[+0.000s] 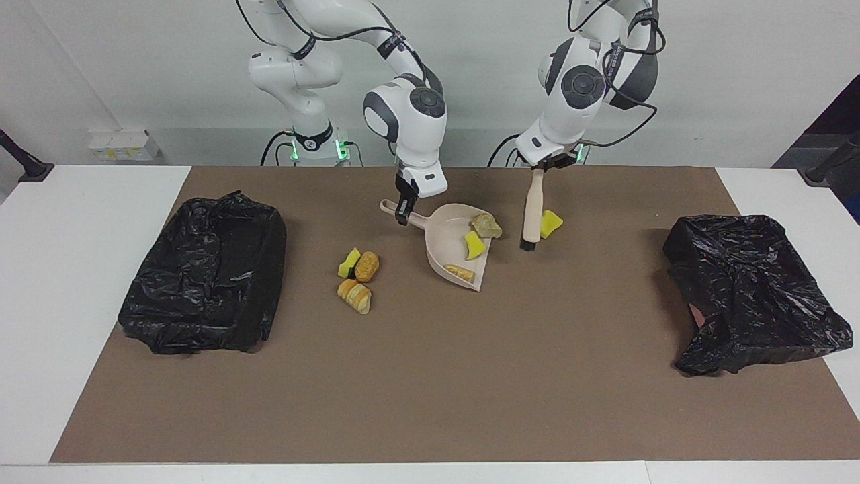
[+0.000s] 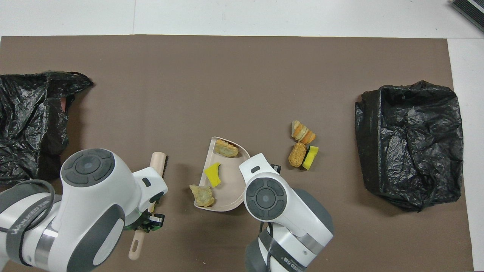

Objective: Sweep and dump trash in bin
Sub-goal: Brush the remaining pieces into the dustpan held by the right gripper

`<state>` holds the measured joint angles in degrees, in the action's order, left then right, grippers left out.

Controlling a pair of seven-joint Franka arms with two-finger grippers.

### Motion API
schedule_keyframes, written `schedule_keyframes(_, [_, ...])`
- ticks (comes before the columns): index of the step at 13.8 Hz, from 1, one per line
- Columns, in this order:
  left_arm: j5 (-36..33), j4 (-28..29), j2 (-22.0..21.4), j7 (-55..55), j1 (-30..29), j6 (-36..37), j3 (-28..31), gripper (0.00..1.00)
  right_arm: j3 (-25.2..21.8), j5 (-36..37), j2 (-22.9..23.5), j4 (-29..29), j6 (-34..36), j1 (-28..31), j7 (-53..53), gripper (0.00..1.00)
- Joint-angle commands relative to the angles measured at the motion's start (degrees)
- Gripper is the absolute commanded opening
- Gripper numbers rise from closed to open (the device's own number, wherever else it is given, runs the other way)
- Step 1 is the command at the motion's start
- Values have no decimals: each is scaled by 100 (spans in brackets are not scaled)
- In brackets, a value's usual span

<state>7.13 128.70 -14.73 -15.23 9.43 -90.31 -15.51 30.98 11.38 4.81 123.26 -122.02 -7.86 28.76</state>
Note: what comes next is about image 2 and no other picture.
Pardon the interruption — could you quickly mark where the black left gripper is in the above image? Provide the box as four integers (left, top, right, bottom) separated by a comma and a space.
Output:
142, 213, 166, 231

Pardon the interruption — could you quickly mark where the brown cork-like piece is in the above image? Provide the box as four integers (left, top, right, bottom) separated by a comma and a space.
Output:
288, 142, 307, 168

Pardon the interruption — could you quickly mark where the yellow sponge with green layer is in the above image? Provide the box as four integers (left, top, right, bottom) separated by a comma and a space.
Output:
302, 145, 319, 170

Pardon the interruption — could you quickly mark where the cream and orange croissant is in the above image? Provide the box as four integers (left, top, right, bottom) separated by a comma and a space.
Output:
291, 120, 317, 145

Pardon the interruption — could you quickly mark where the beige plastic dustpan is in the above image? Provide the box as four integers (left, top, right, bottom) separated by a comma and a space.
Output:
194, 136, 251, 212

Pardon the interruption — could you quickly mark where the golden striped croissant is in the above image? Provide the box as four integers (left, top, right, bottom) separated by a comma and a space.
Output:
214, 139, 239, 158

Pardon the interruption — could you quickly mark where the pale bread piece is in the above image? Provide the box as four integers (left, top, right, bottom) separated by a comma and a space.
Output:
189, 184, 215, 208

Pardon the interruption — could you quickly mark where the beige hand brush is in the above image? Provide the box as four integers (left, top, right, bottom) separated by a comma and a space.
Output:
128, 152, 167, 260

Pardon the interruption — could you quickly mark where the notched yellow sponge piece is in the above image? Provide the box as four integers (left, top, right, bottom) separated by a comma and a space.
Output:
205, 162, 222, 188

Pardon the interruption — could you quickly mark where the right black trash bag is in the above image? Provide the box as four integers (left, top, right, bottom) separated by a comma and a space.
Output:
355, 80, 464, 212

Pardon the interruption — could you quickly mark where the crumpled black trash bag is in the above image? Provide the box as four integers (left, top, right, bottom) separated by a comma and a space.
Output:
0, 71, 94, 189

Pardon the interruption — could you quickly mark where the large brown table mat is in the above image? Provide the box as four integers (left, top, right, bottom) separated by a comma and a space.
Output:
0, 35, 475, 272

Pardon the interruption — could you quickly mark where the dark ribbed grey object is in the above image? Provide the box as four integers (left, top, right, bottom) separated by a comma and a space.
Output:
450, 0, 484, 32

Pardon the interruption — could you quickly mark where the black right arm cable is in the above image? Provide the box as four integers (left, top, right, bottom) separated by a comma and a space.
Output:
259, 222, 276, 272

